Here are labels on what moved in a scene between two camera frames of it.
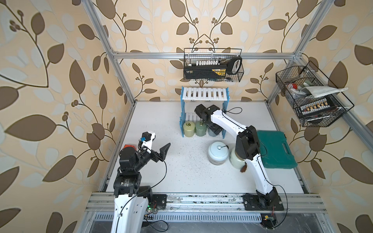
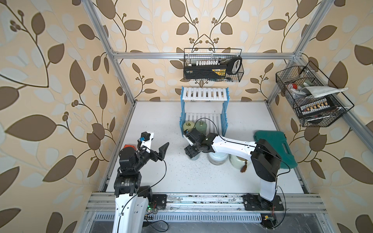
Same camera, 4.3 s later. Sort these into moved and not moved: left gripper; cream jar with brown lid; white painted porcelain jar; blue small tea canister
Moved: blue small tea canister
Not moved: cream jar with brown lid; white painted porcelain jar; left gripper
